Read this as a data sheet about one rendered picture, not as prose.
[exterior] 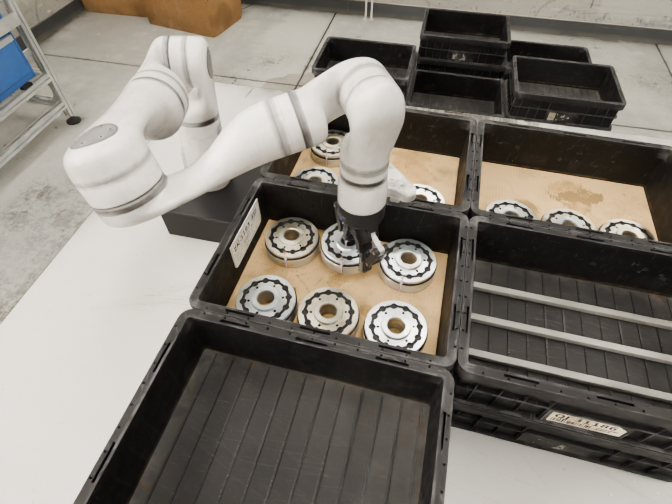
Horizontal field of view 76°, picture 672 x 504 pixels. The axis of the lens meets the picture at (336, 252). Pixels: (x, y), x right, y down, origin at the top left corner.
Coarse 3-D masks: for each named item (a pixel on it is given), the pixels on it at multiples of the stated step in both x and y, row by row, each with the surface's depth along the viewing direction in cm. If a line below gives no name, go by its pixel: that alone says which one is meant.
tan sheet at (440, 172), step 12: (300, 156) 101; (396, 156) 101; (408, 156) 101; (420, 156) 101; (432, 156) 101; (444, 156) 101; (300, 168) 98; (336, 168) 98; (408, 168) 98; (420, 168) 98; (432, 168) 98; (444, 168) 98; (456, 168) 98; (420, 180) 96; (432, 180) 96; (444, 180) 96; (456, 180) 96; (444, 192) 93
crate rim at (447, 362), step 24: (312, 192) 79; (336, 192) 79; (240, 216) 75; (456, 216) 75; (216, 264) 68; (456, 264) 68; (456, 288) 65; (216, 312) 63; (240, 312) 63; (456, 312) 63; (312, 336) 60; (336, 336) 60; (456, 336) 60; (432, 360) 58
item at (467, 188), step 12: (408, 108) 96; (456, 120) 94; (468, 120) 93; (468, 144) 88; (468, 156) 85; (264, 168) 83; (468, 168) 83; (288, 180) 81; (300, 180) 81; (312, 180) 81; (468, 180) 81; (468, 192) 79; (420, 204) 77; (432, 204) 77; (444, 204) 77; (468, 204) 77
